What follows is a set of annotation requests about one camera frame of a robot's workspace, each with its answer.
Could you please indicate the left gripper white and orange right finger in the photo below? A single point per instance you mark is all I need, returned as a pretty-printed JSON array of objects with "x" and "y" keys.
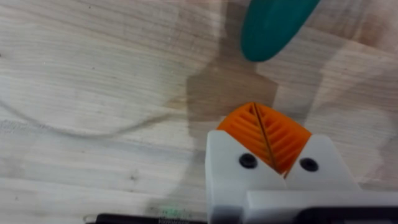
[{"x": 323, "y": 174}]

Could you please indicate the blue-green electric screwdriver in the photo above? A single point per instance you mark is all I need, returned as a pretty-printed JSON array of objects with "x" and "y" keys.
[{"x": 270, "y": 28}]

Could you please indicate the left gripper white and orange left finger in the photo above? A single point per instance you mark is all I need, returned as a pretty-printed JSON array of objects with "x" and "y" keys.
[{"x": 227, "y": 161}]

